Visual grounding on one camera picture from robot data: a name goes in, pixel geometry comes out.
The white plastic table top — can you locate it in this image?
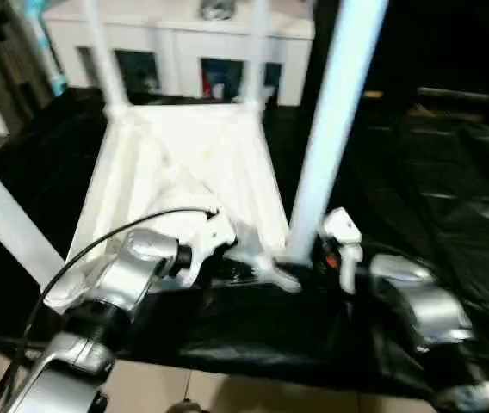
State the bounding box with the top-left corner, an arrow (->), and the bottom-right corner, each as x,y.
41,100 -> 304,317

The white plastic table leg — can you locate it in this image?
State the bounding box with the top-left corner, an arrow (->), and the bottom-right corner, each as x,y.
0,142 -> 66,290
282,0 -> 392,264
243,0 -> 271,111
77,0 -> 132,120

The black work mat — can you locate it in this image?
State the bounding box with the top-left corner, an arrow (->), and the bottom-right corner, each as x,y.
0,84 -> 489,401

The white glass-door cabinet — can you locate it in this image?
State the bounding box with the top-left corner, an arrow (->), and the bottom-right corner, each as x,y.
42,0 -> 318,108

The grey crumpled bundle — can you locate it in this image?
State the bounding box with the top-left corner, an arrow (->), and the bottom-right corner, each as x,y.
198,0 -> 237,22

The light blue plastic strip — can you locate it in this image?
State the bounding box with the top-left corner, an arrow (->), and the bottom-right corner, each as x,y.
24,0 -> 68,97

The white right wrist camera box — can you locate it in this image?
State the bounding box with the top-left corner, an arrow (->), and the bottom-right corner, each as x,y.
319,206 -> 366,297

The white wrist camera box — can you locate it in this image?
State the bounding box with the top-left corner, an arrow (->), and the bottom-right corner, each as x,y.
176,210 -> 238,290
319,206 -> 366,297

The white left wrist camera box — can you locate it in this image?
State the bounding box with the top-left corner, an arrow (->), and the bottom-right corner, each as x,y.
176,210 -> 238,290

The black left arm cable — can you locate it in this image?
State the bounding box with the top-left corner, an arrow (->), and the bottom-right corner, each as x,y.
0,206 -> 221,413

